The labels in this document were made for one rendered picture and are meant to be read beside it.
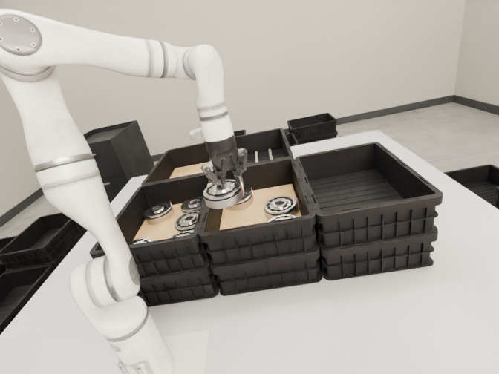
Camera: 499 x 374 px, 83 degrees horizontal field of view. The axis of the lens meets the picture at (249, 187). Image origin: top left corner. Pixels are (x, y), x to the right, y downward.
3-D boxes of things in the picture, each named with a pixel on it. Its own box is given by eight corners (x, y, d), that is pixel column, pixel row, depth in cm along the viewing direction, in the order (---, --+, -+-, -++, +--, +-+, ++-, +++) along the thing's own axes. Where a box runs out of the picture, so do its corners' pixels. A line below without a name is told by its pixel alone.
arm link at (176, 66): (203, 50, 68) (144, 43, 60) (221, 45, 61) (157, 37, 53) (204, 81, 70) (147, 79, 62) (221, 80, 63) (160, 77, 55)
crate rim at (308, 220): (318, 225, 69) (316, 217, 68) (200, 244, 72) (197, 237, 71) (294, 162, 104) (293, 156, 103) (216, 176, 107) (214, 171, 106)
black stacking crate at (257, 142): (297, 185, 109) (293, 157, 104) (223, 198, 112) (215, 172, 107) (285, 150, 144) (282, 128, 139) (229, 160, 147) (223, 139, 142)
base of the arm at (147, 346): (162, 392, 61) (134, 343, 54) (126, 389, 63) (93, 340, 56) (180, 351, 69) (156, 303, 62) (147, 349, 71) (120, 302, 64)
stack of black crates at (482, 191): (541, 231, 149) (553, 194, 139) (482, 241, 152) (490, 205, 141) (484, 195, 185) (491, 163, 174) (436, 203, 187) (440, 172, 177)
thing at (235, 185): (238, 197, 69) (237, 194, 69) (200, 202, 71) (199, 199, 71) (243, 179, 78) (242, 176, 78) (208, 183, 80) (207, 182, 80)
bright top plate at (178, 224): (200, 228, 87) (199, 227, 87) (170, 231, 89) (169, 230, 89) (208, 211, 96) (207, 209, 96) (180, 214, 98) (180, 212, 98)
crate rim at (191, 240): (199, 244, 72) (197, 237, 71) (90, 262, 74) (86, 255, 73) (216, 176, 107) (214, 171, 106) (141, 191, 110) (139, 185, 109)
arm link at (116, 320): (56, 289, 47) (100, 353, 54) (115, 270, 48) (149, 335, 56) (72, 256, 55) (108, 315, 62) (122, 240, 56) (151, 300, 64)
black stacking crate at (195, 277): (219, 300, 81) (208, 268, 76) (122, 314, 84) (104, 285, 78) (229, 221, 116) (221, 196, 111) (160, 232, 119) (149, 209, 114)
